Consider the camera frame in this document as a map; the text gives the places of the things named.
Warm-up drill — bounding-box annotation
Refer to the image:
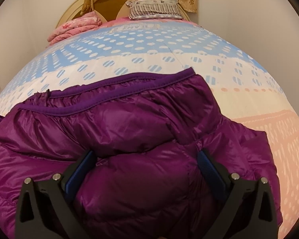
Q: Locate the purple hooded down jacket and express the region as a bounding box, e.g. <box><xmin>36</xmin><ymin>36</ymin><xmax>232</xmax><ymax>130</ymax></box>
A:
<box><xmin>0</xmin><ymin>69</ymin><xmax>282</xmax><ymax>238</ymax></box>

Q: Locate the dotted blue pink bedspread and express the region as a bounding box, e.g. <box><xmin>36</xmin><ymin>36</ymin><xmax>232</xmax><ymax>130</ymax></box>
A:
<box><xmin>0</xmin><ymin>19</ymin><xmax>299</xmax><ymax>238</ymax></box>

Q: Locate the folded pink quilt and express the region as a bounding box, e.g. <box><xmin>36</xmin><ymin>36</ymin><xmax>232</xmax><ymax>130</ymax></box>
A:
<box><xmin>47</xmin><ymin>11</ymin><xmax>102</xmax><ymax>45</ymax></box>

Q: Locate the striped grey pillow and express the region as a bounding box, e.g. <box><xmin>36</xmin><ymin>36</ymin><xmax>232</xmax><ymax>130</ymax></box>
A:
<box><xmin>126</xmin><ymin>0</ymin><xmax>184</xmax><ymax>20</ymax></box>

